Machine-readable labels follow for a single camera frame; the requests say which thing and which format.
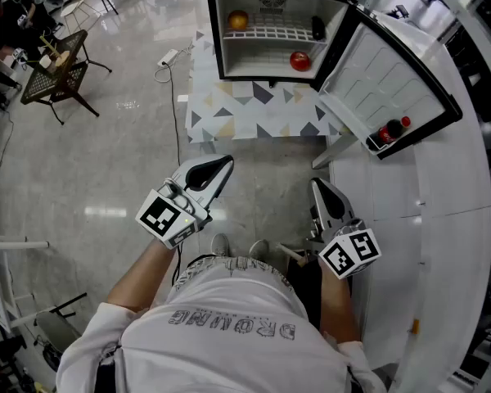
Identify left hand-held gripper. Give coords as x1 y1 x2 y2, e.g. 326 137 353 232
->
134 153 235 250

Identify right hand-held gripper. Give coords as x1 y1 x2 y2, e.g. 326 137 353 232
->
309 177 382 280

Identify dark soda bottle red cap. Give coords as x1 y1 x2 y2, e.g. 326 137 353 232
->
367 115 412 149

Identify red apple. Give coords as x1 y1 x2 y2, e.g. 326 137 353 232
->
289 51 312 72

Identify orange fruit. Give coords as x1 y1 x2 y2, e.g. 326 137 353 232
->
227 9 250 31

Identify glossy dark eggplant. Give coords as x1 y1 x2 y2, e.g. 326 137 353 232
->
311 16 327 42

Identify person's left forearm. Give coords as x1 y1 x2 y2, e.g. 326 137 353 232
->
106 235 181 313

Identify person's right forearm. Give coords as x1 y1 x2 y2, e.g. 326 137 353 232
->
317 255 363 346

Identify triangle patterned tablecloth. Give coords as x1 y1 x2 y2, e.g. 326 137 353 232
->
184 29 345 145

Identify person's left grey shoe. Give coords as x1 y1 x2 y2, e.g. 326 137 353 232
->
210 233 232 258

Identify person's grey shoe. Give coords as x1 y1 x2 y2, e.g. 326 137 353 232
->
210 233 232 258
248 238 270 260

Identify person's right grey shoe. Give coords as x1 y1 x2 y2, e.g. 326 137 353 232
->
248 238 270 260

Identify white power strip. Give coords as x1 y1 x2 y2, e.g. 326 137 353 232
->
156 48 179 67

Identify person's white printed shirt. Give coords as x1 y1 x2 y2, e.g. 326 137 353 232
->
55 255 388 393

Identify black stool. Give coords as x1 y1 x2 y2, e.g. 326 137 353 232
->
34 291 89 354

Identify white rack shelf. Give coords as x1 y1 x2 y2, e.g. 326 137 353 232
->
0 235 50 331

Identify black power cable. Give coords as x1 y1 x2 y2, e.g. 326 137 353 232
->
153 61 182 167

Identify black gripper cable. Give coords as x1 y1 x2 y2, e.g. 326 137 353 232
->
171 242 184 288

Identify white wire chair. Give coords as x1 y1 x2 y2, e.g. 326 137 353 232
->
60 0 104 32

